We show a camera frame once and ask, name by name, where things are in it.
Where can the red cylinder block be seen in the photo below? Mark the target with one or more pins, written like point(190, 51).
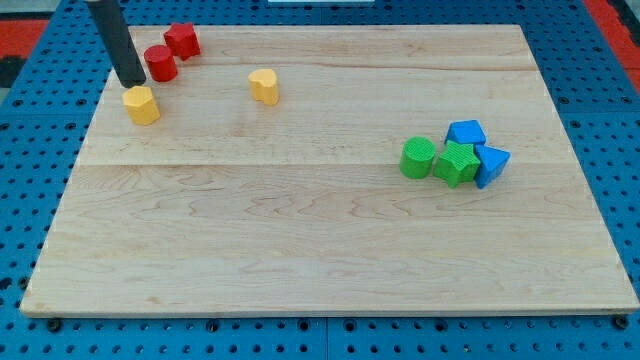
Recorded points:
point(160, 63)

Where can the yellow hexagon block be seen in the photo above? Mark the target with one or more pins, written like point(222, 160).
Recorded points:
point(140, 105)

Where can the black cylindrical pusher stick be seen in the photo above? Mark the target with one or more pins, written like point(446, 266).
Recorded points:
point(113, 29)

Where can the blue cube block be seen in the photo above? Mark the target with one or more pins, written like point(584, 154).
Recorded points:
point(466, 132)

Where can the yellow heart block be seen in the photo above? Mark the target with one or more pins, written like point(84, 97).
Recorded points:
point(263, 85)

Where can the green cylinder block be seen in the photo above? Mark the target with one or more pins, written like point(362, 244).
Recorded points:
point(417, 157)

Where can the red star block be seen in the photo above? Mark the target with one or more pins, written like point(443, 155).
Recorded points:
point(182, 40)

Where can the green star block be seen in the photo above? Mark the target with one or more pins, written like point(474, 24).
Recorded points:
point(457, 164)

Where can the blue triangle block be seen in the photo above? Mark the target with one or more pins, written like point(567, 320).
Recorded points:
point(493, 161)

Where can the light wooden board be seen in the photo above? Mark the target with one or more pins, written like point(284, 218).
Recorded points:
point(226, 207)

